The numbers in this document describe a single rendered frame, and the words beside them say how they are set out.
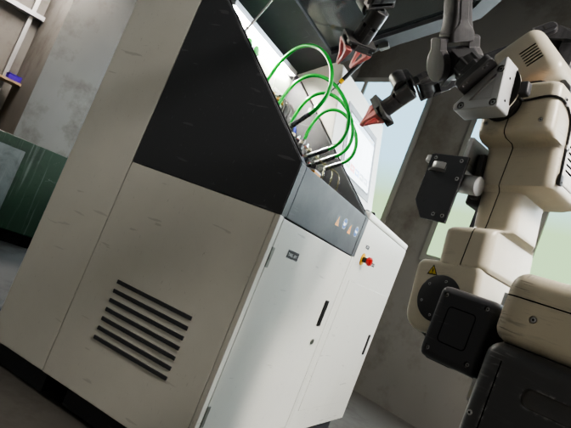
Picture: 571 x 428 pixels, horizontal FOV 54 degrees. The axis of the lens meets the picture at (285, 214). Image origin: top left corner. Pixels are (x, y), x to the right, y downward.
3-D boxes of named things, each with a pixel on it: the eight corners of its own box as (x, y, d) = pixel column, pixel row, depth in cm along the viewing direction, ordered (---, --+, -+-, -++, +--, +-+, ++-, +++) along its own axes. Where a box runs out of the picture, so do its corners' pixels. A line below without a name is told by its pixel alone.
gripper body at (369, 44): (341, 32, 168) (354, 12, 163) (367, 42, 173) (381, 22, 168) (347, 45, 164) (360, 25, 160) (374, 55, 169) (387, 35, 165)
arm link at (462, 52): (461, 60, 119) (483, 59, 120) (439, 36, 126) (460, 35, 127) (449, 97, 126) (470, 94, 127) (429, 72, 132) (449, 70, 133)
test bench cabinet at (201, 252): (168, 489, 148) (280, 214, 154) (31, 392, 174) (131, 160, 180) (278, 452, 210) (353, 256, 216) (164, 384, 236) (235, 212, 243)
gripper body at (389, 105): (380, 105, 191) (398, 92, 188) (390, 126, 186) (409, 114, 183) (370, 97, 186) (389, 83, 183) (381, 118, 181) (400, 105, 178)
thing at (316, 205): (286, 217, 158) (307, 166, 159) (274, 213, 160) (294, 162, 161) (351, 255, 213) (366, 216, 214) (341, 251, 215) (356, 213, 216)
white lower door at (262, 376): (191, 452, 151) (285, 218, 156) (184, 447, 152) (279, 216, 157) (286, 427, 208) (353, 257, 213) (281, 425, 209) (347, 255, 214)
